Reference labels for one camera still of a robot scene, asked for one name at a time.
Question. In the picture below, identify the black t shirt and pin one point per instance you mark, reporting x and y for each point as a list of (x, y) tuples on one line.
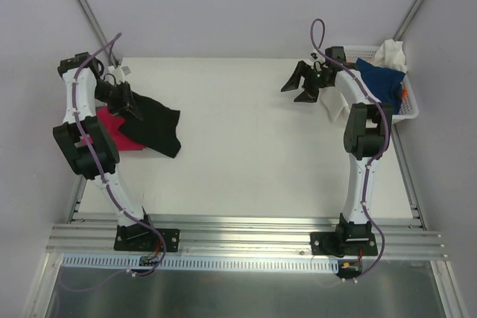
[(158, 128)]

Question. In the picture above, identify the white plastic basket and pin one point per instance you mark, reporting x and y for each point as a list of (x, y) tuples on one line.
[(409, 108)]

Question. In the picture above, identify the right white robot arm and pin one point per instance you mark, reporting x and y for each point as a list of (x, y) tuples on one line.
[(366, 135)]

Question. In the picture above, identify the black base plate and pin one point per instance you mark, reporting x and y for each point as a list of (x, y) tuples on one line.
[(331, 243), (139, 239)]

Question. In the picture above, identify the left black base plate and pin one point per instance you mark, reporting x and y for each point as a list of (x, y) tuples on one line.
[(139, 239)]

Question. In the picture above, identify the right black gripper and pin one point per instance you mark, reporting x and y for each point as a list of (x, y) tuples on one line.
[(311, 80)]

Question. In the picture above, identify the white t shirt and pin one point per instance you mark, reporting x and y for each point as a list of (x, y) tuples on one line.
[(335, 103)]

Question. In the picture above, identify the blue t shirt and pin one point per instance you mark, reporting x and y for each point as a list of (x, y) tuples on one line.
[(385, 84)]

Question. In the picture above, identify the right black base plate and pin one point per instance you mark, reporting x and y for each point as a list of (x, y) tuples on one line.
[(331, 243)]

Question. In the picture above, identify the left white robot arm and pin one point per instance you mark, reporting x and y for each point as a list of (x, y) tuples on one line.
[(87, 146)]

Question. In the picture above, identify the aluminium mounting rail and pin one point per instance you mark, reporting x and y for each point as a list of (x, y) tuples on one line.
[(267, 237)]

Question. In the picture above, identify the white cloth in basket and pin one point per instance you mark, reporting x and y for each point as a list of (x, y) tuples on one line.
[(390, 55)]

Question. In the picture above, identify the folded pink t shirt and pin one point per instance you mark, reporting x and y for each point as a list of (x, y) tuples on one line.
[(112, 125)]

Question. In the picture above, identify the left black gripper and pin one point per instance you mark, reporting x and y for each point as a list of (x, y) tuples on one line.
[(124, 98)]

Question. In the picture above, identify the white slotted cable duct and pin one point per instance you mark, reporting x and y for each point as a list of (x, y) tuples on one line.
[(232, 264)]

